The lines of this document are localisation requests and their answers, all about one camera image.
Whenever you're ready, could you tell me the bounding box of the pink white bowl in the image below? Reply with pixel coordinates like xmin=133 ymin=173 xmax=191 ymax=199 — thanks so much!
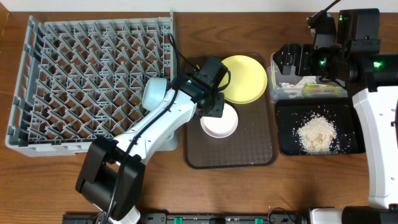
xmin=200 ymin=103 xmax=239 ymax=138

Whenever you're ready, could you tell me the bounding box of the white paper napkin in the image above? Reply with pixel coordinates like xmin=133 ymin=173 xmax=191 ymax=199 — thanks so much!
xmin=279 ymin=76 xmax=317 ymax=90

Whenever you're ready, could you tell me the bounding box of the yellow orange snack wrapper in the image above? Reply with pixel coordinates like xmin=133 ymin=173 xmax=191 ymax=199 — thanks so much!
xmin=302 ymin=83 xmax=345 ymax=97

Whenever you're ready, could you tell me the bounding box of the yellow round plate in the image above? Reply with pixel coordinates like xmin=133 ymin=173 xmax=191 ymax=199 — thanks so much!
xmin=220 ymin=55 xmax=267 ymax=104

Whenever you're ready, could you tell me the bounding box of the light blue bowl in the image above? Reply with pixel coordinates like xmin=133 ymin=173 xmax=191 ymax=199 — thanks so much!
xmin=142 ymin=77 xmax=167 ymax=111

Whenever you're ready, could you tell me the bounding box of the rice food scraps pile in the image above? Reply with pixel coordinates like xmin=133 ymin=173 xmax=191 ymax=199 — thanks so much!
xmin=292 ymin=113 xmax=341 ymax=155

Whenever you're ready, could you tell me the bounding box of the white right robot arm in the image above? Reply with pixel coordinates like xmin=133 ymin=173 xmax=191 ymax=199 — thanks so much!
xmin=272 ymin=8 xmax=397 ymax=223

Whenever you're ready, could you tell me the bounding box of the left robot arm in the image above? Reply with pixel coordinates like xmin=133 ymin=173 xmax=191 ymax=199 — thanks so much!
xmin=76 ymin=72 xmax=230 ymax=223

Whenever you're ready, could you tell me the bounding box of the clear plastic waste bin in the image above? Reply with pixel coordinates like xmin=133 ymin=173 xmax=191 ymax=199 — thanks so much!
xmin=266 ymin=54 xmax=348 ymax=103

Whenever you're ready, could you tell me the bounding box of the black waste tray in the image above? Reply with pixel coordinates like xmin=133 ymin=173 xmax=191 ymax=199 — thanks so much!
xmin=275 ymin=98 xmax=365 ymax=156

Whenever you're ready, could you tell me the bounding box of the grey dishwasher rack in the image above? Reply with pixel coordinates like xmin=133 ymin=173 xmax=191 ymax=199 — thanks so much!
xmin=5 ymin=16 xmax=175 ymax=157

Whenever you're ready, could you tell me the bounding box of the brown serving tray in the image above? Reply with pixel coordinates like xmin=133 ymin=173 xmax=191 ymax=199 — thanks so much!
xmin=181 ymin=52 xmax=278 ymax=169

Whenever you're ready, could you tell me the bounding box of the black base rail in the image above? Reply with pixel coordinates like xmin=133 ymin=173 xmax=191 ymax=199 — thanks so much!
xmin=62 ymin=212 xmax=308 ymax=224

